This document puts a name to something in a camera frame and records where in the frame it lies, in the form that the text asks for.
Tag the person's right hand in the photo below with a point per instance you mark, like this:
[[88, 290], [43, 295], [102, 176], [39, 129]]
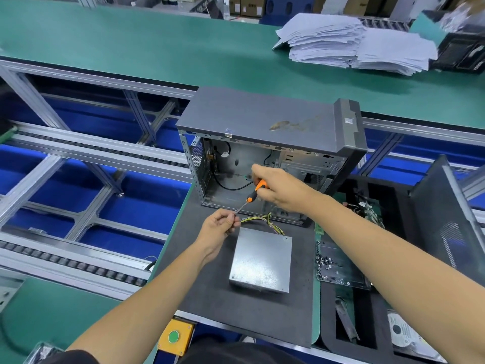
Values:
[[288, 189]]

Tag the person's left hand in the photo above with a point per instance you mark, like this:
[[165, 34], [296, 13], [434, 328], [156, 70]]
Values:
[[216, 232]]

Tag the silver optical drive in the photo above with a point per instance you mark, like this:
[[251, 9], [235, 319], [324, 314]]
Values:
[[261, 257]]

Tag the silver power supply unit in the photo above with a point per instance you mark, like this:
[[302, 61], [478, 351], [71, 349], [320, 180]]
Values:
[[258, 289]]

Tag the person's left forearm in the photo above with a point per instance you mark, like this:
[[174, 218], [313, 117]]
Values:
[[136, 314]]

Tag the person's right forearm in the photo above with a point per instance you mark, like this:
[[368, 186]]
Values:
[[401, 276]]

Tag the person's black trousers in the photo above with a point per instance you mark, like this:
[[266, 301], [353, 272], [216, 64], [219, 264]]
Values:
[[235, 355]]

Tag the person's black shirt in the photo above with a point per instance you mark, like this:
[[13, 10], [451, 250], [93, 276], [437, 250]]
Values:
[[72, 358]]

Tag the green memory stick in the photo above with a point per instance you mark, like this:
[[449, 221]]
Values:
[[319, 227]]

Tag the dark grey foam mat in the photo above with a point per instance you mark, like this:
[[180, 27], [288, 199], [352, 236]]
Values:
[[197, 299]]

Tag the grey computer tower case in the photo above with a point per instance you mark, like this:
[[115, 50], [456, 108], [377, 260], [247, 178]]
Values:
[[258, 117]]

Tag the green motherboard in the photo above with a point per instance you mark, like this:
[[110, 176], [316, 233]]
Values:
[[371, 212]]

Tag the clear plastic tray with screws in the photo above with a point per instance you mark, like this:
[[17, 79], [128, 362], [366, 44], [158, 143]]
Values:
[[341, 265]]

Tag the yellow box with green button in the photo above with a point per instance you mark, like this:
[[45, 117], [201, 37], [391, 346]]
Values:
[[176, 337]]

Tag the stack of white papers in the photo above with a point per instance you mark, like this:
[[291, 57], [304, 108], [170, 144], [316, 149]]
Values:
[[348, 45]]

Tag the dark grey case side panel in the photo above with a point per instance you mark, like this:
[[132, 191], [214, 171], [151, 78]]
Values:
[[447, 223]]

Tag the silver hard drive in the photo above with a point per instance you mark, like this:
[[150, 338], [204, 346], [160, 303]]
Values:
[[405, 333]]

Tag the stack of brown cardboard boxes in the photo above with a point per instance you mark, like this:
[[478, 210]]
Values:
[[246, 5]]

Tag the black cardboard box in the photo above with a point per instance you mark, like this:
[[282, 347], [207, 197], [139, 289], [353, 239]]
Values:
[[458, 53]]

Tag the aluminium conveyor frame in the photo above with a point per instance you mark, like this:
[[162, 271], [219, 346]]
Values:
[[91, 144]]

